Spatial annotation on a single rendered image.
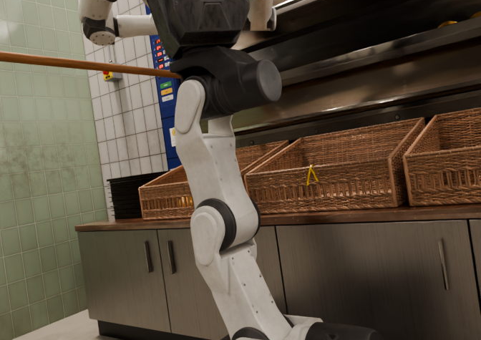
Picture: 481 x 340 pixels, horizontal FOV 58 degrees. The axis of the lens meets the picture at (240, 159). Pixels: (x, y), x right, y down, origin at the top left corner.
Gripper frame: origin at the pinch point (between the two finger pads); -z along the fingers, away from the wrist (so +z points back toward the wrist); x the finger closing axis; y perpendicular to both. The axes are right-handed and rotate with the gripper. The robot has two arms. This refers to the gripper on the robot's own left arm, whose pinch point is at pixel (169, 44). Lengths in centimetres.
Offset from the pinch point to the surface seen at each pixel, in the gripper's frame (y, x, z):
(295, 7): 54, -12, 5
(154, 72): -6.2, 9.2, -6.7
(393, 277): 44, 89, 59
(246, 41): 45, -9, -32
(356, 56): 76, 12, 11
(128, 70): -16.9, 9.5, 0.7
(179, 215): -2, 68, -17
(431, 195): 55, 67, 66
